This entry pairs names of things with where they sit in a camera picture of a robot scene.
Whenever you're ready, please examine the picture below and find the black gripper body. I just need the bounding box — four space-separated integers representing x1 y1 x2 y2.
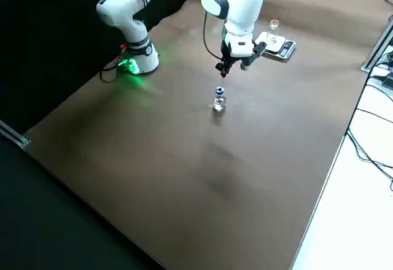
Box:
220 36 246 63

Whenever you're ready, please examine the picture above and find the clear glass bottle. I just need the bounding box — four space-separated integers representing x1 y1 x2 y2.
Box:
266 19 280 45

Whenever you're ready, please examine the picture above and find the silver black electronic balance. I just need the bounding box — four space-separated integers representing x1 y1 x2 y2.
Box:
253 31 297 59

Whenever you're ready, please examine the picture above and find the clear dropper bottle blue cap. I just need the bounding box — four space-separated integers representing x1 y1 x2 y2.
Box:
212 85 227 113

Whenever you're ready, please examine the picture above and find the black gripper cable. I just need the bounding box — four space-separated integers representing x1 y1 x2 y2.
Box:
202 9 222 61

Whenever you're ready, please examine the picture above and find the black arm base cable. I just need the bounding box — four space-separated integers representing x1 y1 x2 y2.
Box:
99 55 130 83

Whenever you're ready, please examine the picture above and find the aluminium frame post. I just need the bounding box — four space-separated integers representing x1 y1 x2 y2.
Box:
360 21 393 74
0 118 31 150

